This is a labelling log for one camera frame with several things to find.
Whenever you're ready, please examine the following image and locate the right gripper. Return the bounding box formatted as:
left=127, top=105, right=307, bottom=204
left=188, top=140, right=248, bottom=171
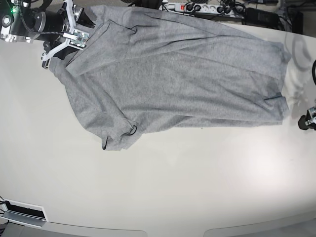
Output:
left=41, top=7, right=95, bottom=59

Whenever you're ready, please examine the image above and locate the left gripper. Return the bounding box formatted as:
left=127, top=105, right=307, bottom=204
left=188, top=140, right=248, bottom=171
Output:
left=298, top=106, right=316, bottom=130

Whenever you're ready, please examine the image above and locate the grey cable tray box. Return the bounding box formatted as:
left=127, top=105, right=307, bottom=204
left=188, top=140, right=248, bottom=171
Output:
left=0, top=198, right=49, bottom=228

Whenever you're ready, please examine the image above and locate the black power adapter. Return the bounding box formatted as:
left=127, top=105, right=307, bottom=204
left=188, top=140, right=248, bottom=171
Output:
left=244, top=7, right=279, bottom=28

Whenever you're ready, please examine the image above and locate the grey t-shirt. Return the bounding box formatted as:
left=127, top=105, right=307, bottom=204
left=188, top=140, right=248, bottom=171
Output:
left=49, top=5, right=290, bottom=151

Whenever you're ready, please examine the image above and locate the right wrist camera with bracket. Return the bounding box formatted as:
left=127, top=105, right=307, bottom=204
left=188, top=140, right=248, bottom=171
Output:
left=41, top=0, right=89, bottom=69

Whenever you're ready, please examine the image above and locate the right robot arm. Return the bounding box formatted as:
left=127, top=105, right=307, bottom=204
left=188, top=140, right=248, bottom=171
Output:
left=0, top=0, right=95, bottom=65

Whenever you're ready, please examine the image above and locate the white power strip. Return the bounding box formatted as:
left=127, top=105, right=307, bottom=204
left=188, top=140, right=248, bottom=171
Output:
left=159, top=0, right=245, bottom=19

